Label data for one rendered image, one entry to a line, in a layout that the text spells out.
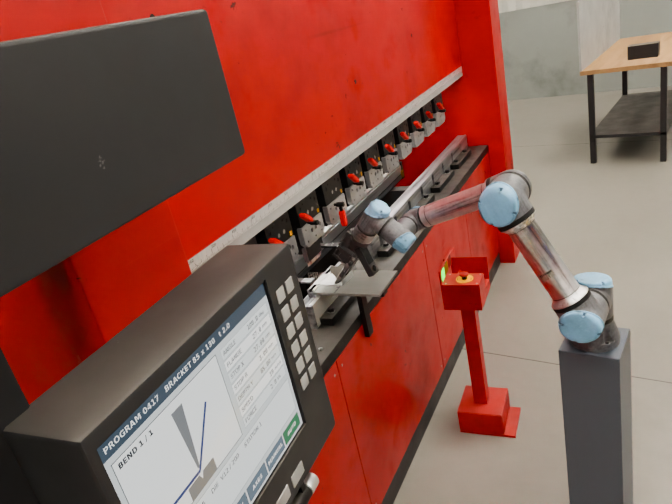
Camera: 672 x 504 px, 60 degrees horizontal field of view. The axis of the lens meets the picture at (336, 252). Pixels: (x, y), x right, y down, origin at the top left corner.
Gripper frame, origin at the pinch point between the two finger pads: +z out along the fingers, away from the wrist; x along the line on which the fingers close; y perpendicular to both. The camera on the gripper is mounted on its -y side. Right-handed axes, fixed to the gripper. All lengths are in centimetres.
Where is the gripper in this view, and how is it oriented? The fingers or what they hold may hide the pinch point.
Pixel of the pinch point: (342, 278)
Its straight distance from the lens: 215.7
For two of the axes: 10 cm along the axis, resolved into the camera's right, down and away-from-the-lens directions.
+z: -4.0, 6.7, 6.2
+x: -4.7, 4.3, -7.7
